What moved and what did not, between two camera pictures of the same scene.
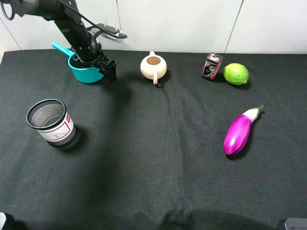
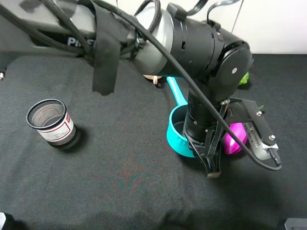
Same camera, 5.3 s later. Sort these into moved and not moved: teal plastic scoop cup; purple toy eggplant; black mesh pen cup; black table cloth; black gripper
Moved: black gripper; teal plastic scoop cup
Not moved: black table cloth; purple toy eggplant; black mesh pen cup
